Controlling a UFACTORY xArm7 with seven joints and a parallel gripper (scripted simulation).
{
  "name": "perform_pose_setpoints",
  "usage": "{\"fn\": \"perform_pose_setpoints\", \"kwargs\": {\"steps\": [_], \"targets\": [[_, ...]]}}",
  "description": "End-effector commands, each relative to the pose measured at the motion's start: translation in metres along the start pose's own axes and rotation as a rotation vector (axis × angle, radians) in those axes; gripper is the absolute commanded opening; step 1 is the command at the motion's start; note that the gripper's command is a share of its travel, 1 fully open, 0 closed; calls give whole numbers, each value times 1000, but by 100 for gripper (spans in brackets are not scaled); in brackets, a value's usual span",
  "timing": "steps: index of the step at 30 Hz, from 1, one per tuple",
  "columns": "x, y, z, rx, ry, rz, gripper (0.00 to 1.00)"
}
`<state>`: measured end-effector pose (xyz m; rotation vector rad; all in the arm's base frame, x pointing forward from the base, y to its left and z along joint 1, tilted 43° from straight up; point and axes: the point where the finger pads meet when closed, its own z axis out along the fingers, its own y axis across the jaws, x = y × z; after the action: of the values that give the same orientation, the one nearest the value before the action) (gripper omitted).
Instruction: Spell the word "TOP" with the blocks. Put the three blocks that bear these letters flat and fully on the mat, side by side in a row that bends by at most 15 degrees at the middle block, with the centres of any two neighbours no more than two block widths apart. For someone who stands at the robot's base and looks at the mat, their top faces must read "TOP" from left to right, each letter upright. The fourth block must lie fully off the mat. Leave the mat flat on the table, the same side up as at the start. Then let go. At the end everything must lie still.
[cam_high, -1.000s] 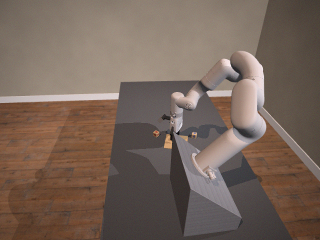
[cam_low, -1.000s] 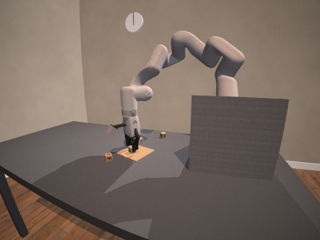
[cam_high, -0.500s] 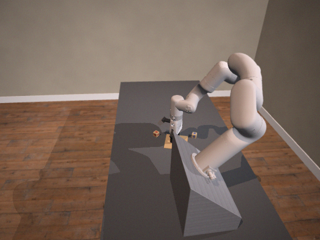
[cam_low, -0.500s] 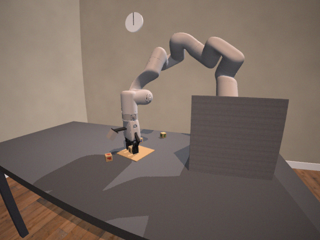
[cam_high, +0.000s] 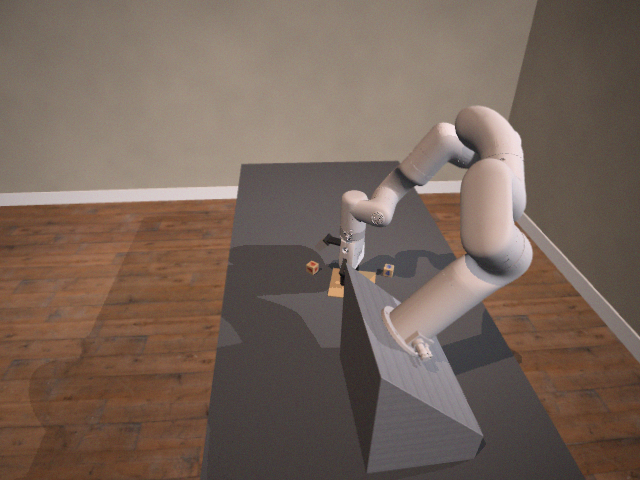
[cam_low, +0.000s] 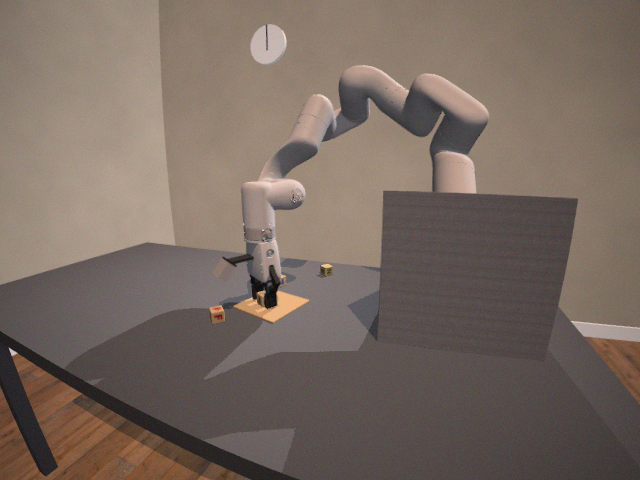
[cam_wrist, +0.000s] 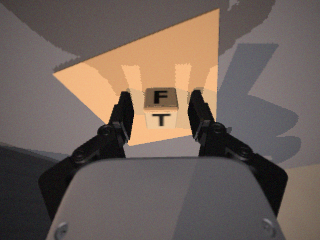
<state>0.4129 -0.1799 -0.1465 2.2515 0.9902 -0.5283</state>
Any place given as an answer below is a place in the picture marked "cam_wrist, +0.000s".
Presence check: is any wooden letter block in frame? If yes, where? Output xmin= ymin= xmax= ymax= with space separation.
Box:
xmin=143 ymin=88 xmax=179 ymax=129

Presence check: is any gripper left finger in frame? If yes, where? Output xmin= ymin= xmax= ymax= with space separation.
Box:
xmin=38 ymin=91 xmax=134 ymax=223

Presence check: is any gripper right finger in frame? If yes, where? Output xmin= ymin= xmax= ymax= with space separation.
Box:
xmin=187 ymin=90 xmax=288 ymax=218

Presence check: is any orange flat mat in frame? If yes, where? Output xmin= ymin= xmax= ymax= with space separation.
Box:
xmin=53 ymin=7 xmax=219 ymax=146

